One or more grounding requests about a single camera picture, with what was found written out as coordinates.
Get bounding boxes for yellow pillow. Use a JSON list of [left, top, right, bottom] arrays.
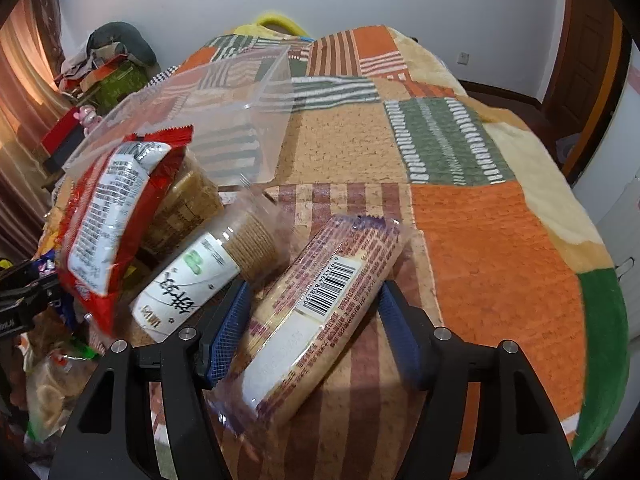
[[232, 12, 309, 39]]

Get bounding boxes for purple cracker packet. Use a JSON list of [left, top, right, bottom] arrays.
[[215, 214, 412, 437]]

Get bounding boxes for brown cracker block packet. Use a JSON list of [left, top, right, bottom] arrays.
[[141, 153, 224, 260]]

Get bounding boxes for grey cushion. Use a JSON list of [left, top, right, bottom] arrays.
[[86, 22, 157, 67]]

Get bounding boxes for patchwork orange bed blanket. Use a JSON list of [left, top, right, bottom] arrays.
[[39, 24, 632, 480]]

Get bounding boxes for orange pink curtain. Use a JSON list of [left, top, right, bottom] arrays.
[[1, 0, 70, 261]]

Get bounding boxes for clear plastic storage bin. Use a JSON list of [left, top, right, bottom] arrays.
[[63, 46, 294, 186]]

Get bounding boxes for brown wooden door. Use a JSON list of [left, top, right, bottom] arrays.
[[542, 0, 631, 183]]

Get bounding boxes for white label biscuit tube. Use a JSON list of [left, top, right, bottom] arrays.
[[129, 190, 286, 342]]

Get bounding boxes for red and black box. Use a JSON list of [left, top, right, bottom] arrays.
[[39, 106, 85, 174]]

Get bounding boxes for clothes pile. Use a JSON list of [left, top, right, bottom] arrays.
[[54, 42, 128, 92]]

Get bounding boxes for red snack packet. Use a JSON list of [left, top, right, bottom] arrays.
[[56, 126, 193, 335]]

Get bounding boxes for pink plush toy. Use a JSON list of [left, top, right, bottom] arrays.
[[74, 105, 102, 136]]

